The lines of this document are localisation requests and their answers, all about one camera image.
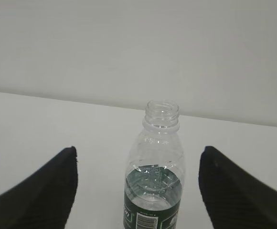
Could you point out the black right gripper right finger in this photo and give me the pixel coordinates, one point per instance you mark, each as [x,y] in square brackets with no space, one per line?
[234,199]

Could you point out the clear water bottle green label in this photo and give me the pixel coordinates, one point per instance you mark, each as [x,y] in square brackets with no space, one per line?
[155,172]

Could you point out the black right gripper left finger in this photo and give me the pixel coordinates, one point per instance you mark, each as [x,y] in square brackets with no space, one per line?
[44,199]

